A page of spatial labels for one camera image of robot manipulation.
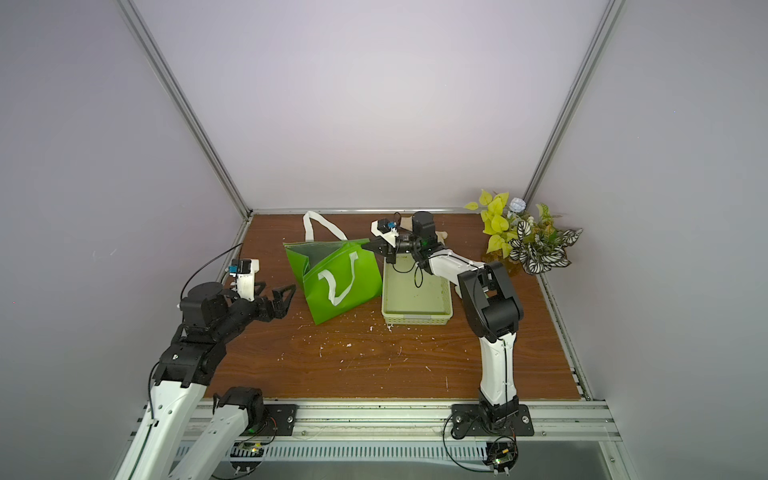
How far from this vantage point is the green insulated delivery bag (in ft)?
2.59

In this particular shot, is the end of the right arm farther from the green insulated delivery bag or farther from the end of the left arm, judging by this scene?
the end of the left arm

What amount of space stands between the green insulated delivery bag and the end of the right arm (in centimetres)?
4

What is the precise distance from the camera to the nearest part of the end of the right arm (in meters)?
0.81
